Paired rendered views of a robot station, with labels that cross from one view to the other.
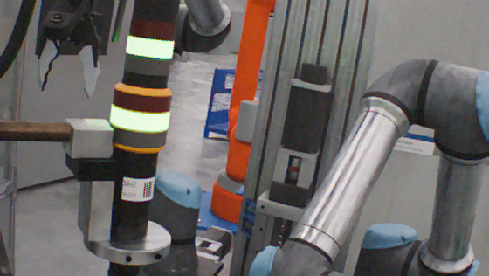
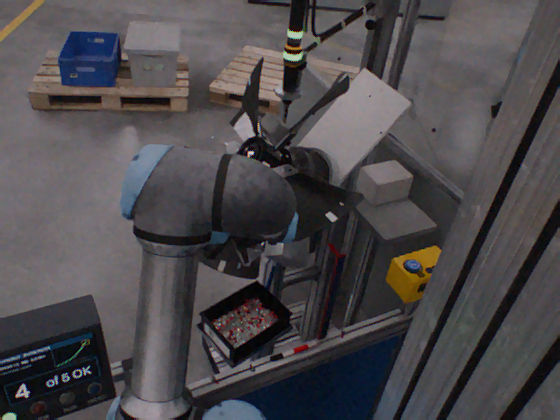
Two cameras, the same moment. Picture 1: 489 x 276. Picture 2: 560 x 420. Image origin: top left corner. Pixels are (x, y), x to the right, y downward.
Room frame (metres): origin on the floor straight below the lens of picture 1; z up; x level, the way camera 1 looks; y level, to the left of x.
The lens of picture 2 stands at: (1.44, -0.52, 2.03)
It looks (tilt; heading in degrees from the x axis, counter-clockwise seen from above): 39 degrees down; 150
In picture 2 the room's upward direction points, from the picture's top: 7 degrees clockwise
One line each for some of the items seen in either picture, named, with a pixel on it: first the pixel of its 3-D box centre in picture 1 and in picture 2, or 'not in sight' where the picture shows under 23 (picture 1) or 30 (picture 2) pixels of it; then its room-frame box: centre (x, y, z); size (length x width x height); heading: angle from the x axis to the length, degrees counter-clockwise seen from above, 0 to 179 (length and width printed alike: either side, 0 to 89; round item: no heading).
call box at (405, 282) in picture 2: not in sight; (420, 275); (0.75, 0.38, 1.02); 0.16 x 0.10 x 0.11; 90
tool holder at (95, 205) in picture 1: (120, 188); (291, 74); (0.38, 0.09, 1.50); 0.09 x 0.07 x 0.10; 125
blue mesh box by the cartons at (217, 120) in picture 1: (256, 106); not in sight; (7.80, -0.03, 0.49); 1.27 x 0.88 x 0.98; 155
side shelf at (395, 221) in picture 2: not in sight; (382, 207); (0.27, 0.63, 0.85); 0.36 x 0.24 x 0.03; 0
